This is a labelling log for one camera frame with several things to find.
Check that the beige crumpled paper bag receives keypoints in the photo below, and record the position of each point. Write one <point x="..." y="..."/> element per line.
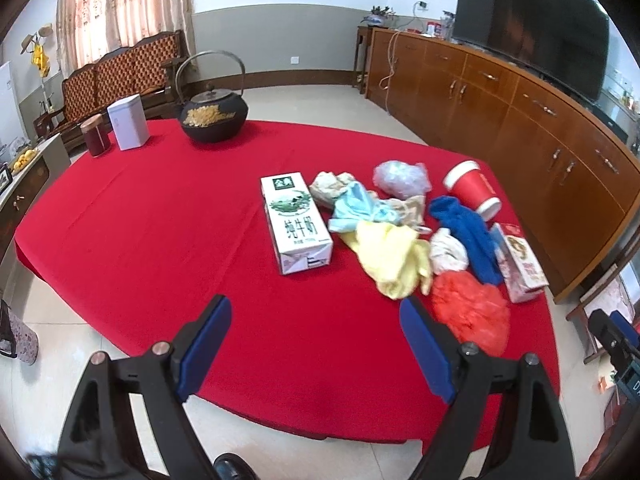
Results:
<point x="327" y="186"/>

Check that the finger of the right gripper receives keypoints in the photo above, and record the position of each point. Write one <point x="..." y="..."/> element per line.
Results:
<point x="610" y="338"/>
<point x="627" y="329"/>

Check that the potted plant on sideboard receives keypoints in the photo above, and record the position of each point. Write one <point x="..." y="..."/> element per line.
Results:
<point x="379" y="16"/>

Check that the red tablecloth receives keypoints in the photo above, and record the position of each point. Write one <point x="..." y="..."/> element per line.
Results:
<point x="138" y="242"/>

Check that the yellow towel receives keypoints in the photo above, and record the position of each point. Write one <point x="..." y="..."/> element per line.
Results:
<point x="395" y="257"/>

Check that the white tin box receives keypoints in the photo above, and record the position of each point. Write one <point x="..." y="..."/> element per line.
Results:
<point x="128" y="122"/>

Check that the long wooden sideboard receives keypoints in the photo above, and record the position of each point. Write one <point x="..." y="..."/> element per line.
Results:
<point x="572" y="183"/>

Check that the blue towel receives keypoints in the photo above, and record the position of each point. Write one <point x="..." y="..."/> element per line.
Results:
<point x="470" y="230"/>

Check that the clear crumpled plastic bag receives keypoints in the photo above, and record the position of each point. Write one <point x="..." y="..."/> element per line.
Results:
<point x="402" y="180"/>

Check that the black iron teapot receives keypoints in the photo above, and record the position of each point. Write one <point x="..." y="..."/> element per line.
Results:
<point x="213" y="115"/>

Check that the green white milk carton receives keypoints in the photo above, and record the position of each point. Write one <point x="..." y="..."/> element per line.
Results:
<point x="299" y="235"/>

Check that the red paper cup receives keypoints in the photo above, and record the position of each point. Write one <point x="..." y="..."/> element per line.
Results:
<point x="467" y="183"/>

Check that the low cabinet with fruit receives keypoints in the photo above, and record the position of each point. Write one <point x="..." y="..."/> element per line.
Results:
<point x="50" y="161"/>

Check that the patterned curtain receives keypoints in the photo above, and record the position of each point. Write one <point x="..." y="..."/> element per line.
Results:
<point x="85" y="30"/>

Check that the dark red jar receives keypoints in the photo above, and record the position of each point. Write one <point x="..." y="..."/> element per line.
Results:
<point x="95" y="136"/>

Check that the white crumpled plastic bag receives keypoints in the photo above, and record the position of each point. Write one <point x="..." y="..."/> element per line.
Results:
<point x="447" y="253"/>

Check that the small wooden side table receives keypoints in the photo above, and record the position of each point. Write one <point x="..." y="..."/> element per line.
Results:
<point x="361" y="58"/>

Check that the black television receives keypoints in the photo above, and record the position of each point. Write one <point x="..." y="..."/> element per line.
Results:
<point x="565" y="40"/>

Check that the red white drink carton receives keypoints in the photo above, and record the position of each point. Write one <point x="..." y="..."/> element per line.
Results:
<point x="521" y="270"/>

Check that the black shoe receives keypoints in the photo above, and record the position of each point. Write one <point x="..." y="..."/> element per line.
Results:
<point x="230" y="466"/>

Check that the light blue face mask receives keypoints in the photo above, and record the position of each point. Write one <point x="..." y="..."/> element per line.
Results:
<point x="357" y="204"/>

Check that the red plastic bag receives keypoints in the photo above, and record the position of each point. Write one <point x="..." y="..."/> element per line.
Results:
<point x="473" y="312"/>

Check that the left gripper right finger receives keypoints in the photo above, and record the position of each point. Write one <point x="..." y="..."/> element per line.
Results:
<point x="530" y="439"/>

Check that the wooden sofa bench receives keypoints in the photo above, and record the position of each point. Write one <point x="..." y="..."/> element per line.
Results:
<point x="147" y="69"/>

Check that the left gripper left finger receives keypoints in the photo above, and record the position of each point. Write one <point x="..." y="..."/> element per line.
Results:
<point x="99" y="439"/>

